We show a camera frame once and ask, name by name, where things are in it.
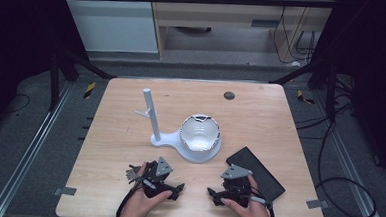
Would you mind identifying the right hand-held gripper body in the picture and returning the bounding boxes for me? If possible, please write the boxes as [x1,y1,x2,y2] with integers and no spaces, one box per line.
[218,162,255,208]

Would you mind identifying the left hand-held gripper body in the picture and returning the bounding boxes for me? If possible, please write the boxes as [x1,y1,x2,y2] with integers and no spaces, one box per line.
[140,155,179,200]

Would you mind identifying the black leather case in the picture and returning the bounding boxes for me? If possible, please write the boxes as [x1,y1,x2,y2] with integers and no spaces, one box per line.
[223,145,289,203]

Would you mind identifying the person's left hand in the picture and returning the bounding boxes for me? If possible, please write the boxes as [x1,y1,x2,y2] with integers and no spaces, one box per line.
[120,160,175,217]

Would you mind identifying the white bowl with silver rim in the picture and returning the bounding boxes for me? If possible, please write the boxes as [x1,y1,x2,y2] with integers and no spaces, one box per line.
[178,113,223,154]

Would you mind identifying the white stand with pole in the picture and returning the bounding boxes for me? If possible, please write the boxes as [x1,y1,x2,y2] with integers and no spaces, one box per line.
[131,86,226,165]

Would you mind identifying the grey round table grommet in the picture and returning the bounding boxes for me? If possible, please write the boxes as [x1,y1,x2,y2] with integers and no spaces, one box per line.
[222,90,236,102]

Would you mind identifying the yellow and black tape strip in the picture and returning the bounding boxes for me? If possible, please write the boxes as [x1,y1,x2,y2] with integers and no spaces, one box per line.
[295,89,316,106]
[82,81,97,100]

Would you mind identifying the black metal stand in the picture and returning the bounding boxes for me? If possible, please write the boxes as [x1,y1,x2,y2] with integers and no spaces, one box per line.
[266,54,341,123]
[46,44,119,116]

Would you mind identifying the white cabinet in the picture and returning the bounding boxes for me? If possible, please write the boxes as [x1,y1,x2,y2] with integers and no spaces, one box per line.
[55,0,163,57]

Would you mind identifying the wooden desk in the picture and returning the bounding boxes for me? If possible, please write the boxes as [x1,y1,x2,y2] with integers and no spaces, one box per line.
[145,0,339,69]

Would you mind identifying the dark curtain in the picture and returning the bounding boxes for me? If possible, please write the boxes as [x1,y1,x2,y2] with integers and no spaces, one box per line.
[0,0,92,144]
[305,0,386,185]

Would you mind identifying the right hand-held gripper cable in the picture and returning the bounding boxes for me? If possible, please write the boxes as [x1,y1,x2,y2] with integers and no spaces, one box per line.
[248,195,277,217]

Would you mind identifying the hand-held gripper cable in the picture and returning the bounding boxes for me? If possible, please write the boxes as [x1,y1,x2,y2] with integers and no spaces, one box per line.
[248,195,277,217]
[115,178,158,217]

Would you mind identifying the left hand-held gripper cable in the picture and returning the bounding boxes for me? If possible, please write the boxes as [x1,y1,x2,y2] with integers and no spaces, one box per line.
[115,178,158,217]

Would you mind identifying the grey metal table bracket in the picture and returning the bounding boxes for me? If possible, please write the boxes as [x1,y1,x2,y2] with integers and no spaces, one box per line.
[53,185,78,198]
[305,199,330,211]

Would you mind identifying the black floor cable loop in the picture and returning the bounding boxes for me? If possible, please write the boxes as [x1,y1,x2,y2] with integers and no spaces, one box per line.
[289,73,385,217]

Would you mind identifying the aluminium floor rail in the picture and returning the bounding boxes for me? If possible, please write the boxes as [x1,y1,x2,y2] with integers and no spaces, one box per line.
[0,77,74,217]
[308,90,386,217]

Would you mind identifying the black cables under desk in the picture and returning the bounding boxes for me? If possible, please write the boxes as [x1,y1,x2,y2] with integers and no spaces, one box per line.
[270,6,318,67]

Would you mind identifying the thin black floor cable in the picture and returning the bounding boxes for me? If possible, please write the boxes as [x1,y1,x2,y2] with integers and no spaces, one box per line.
[2,92,32,116]

